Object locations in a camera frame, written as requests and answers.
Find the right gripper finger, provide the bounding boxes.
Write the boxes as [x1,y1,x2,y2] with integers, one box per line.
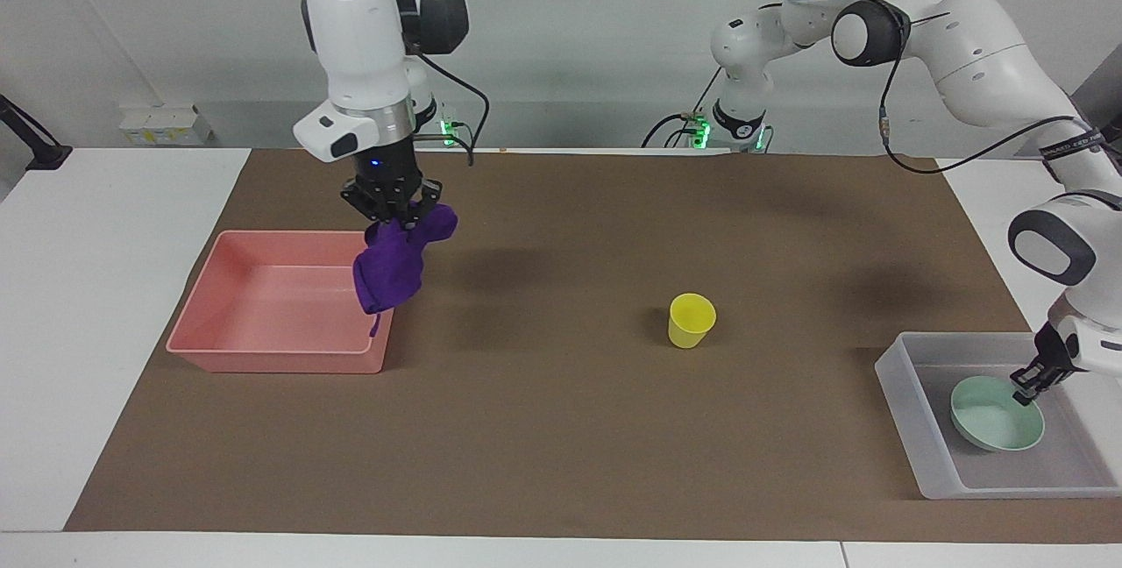
[400,181,448,229]
[339,181,387,224]

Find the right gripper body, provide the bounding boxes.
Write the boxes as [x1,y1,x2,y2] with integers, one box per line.
[350,139,425,204]

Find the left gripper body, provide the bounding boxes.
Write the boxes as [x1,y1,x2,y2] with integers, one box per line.
[1033,319,1079,379]

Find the light green bowl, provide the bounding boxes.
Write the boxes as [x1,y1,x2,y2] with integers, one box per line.
[950,375,1047,454]

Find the purple cloth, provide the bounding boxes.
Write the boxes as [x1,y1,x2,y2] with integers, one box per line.
[352,203,459,338]

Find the white socket box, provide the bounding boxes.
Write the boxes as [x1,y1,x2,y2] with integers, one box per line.
[117,103,212,148]

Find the translucent white plastic bin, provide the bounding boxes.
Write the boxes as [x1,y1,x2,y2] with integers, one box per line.
[874,330,1122,501]

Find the pink plastic tray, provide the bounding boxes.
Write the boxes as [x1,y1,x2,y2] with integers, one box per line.
[166,230,396,375]

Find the yellow plastic cup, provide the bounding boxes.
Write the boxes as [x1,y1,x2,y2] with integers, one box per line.
[667,293,718,351]

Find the black stand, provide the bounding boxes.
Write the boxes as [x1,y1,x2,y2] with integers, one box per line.
[0,94,74,173]

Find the black cable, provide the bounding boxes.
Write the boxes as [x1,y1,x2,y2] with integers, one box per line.
[878,18,1090,175]
[417,49,492,168]
[641,67,728,151]

